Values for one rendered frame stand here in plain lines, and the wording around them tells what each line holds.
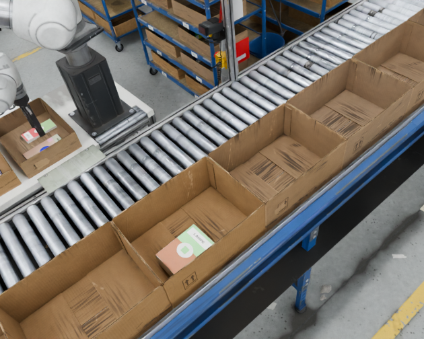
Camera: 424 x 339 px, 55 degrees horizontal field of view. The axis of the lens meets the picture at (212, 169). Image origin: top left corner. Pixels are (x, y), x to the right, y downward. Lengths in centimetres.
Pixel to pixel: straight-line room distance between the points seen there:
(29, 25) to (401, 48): 161
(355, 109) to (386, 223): 94
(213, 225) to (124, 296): 37
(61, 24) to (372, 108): 126
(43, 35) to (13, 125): 82
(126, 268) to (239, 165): 57
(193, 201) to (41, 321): 62
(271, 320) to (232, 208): 90
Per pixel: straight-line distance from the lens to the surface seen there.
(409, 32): 214
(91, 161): 195
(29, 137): 219
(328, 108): 182
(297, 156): 161
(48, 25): 158
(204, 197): 149
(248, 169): 156
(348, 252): 242
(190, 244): 131
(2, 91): 184
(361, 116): 180
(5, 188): 200
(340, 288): 231
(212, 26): 202
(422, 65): 214
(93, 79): 196
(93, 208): 177
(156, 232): 144
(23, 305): 140
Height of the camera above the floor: 207
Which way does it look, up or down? 49 degrees down
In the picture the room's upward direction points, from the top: 9 degrees counter-clockwise
